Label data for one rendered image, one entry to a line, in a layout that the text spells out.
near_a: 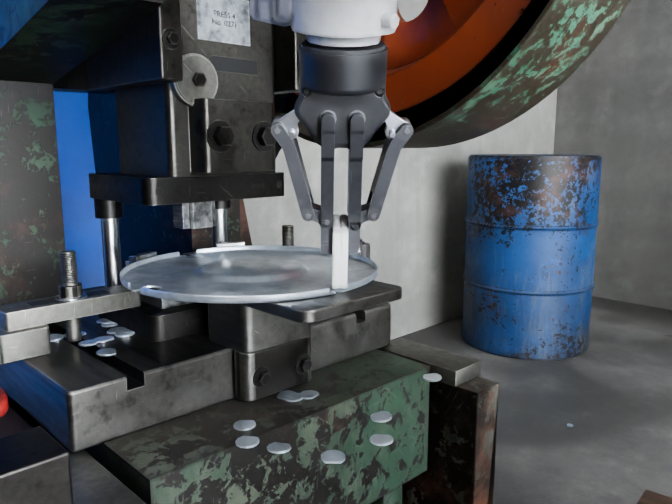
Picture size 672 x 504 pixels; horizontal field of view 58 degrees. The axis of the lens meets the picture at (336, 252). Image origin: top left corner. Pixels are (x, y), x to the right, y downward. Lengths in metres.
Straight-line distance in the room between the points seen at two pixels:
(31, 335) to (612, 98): 3.64
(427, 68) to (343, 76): 0.44
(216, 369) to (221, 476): 0.12
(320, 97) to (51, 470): 0.36
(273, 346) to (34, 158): 0.42
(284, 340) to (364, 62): 0.33
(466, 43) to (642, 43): 3.12
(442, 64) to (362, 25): 0.44
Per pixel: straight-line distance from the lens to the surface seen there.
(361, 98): 0.54
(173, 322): 0.73
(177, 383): 0.67
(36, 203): 0.91
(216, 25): 0.74
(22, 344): 0.72
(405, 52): 1.02
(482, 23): 0.90
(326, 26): 0.50
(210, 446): 0.62
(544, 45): 0.86
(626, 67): 4.01
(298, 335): 0.71
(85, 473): 0.61
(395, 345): 0.89
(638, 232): 3.97
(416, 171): 2.98
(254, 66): 0.77
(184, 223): 0.79
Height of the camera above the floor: 0.93
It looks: 10 degrees down
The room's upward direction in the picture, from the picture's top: straight up
